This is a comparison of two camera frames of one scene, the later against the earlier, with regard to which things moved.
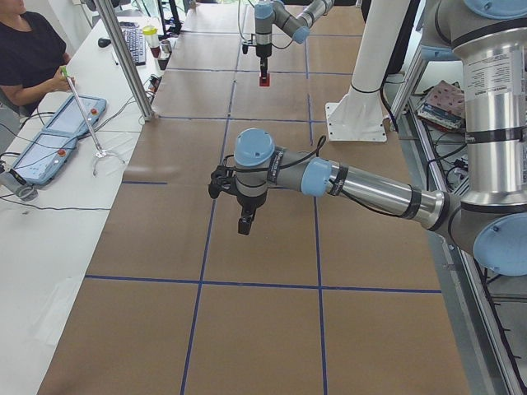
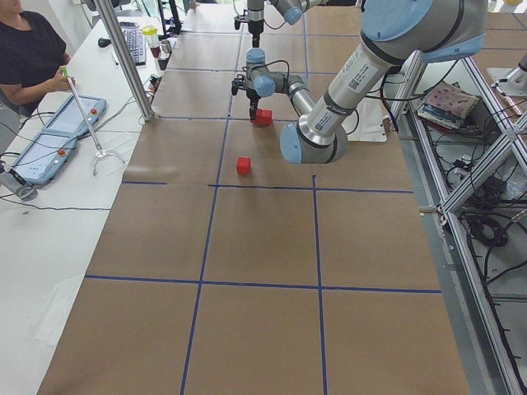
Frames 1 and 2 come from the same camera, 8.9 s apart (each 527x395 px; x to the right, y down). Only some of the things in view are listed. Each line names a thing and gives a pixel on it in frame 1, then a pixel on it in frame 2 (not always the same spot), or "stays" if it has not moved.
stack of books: [444, 104] stays
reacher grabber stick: [101, 152] stays
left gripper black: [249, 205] → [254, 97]
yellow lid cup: [151, 34] stays
